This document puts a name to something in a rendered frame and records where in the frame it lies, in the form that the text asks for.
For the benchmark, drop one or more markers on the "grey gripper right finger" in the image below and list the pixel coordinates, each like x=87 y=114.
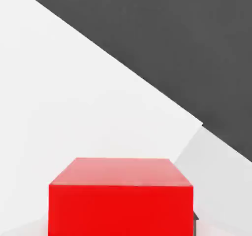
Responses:
x=195 y=225

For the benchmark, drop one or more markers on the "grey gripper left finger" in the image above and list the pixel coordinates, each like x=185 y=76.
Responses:
x=37 y=231

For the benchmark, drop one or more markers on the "small red cube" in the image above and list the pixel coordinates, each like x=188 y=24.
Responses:
x=120 y=210

